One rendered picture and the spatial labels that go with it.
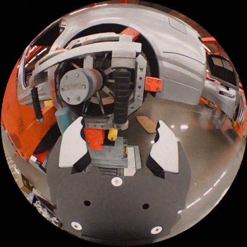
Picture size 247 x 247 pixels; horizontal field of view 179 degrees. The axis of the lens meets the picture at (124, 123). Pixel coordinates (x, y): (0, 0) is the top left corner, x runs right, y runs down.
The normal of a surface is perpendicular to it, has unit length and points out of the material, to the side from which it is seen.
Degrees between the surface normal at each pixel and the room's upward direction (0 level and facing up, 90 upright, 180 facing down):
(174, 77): 90
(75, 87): 90
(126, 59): 90
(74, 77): 90
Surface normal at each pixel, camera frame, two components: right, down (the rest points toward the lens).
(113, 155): 0.06, -0.85
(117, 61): 0.00, 0.53
